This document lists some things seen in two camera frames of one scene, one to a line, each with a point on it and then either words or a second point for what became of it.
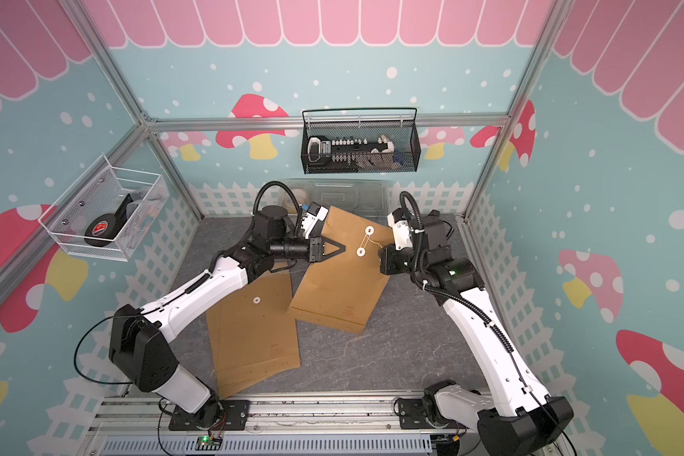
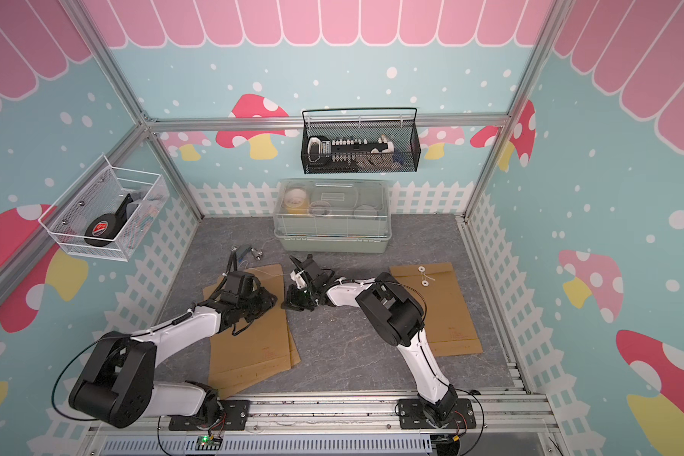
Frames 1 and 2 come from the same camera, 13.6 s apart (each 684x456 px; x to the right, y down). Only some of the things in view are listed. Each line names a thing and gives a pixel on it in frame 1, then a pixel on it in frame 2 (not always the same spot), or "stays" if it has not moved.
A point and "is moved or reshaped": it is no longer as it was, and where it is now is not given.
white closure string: x=369 y=232 is moved or reshaped
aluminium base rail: x=376 y=424 stays
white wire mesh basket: x=107 y=212 stays
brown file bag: x=343 y=289 -> x=447 y=324
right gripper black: x=388 y=263 -> x=290 y=301
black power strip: x=342 y=153 stays
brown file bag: x=253 y=333 stays
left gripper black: x=315 y=248 -> x=267 y=302
